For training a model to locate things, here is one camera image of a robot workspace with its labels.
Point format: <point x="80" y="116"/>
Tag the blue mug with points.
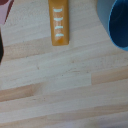
<point x="119" y="23"/>

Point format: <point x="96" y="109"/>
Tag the pink mug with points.
<point x="4" y="10"/>

